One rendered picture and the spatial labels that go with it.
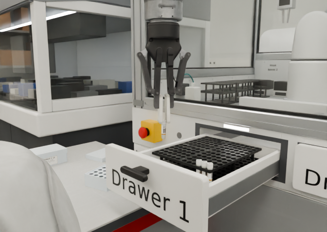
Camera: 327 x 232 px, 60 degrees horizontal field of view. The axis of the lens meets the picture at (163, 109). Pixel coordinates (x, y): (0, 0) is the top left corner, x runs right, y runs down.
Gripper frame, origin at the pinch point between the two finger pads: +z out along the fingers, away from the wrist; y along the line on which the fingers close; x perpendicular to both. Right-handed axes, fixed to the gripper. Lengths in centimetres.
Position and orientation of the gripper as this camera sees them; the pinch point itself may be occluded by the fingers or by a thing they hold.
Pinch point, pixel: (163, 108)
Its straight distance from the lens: 69.5
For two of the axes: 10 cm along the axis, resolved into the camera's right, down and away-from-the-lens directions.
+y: 9.8, -0.3, 1.9
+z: 0.0, 9.9, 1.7
